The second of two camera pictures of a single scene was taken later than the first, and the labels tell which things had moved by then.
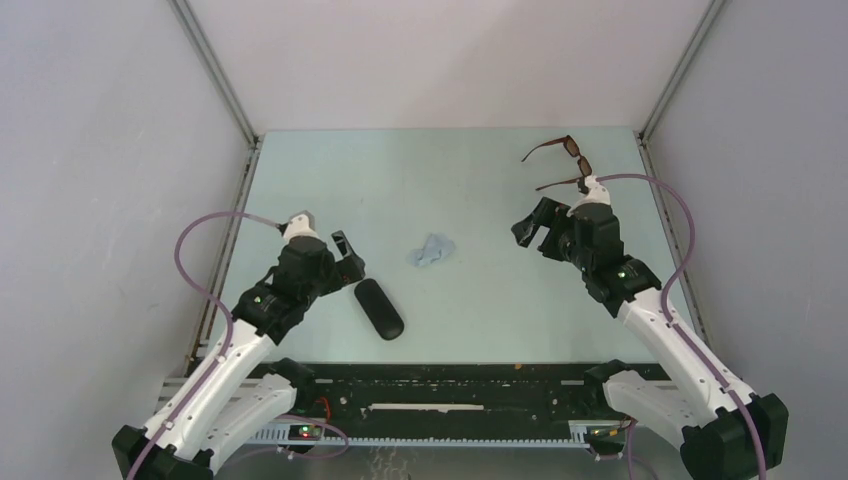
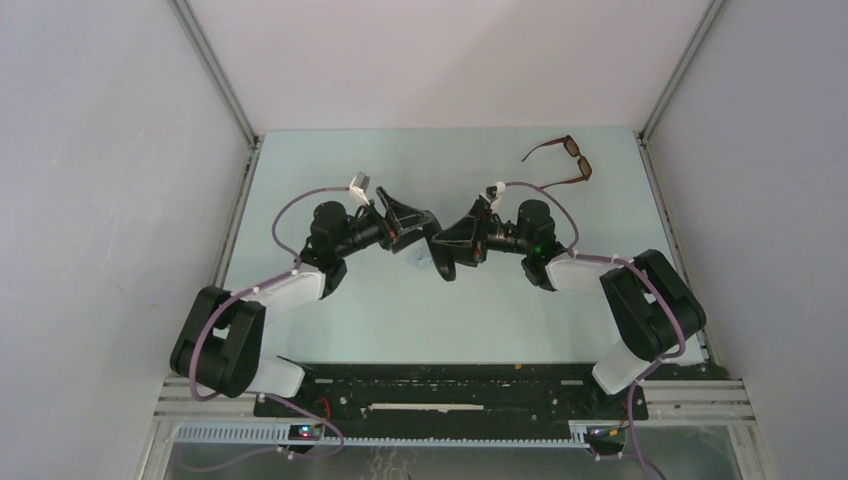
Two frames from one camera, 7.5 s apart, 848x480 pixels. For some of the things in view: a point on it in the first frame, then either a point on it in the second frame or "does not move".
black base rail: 448,397 does not move
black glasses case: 379,310 -> 445,258
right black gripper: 526,230 -> 474,227
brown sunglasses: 584,168 does not move
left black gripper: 343,247 -> 409,219
